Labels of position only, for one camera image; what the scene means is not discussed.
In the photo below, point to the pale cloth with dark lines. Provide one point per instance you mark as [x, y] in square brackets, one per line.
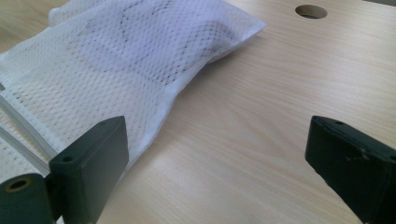
[149, 40]

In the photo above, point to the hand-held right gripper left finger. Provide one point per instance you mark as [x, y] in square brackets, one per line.
[93, 161]

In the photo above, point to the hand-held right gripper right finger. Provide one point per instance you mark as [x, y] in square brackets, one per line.
[358, 168]

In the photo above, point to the white mesh laundry bag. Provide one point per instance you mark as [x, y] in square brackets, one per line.
[102, 102]

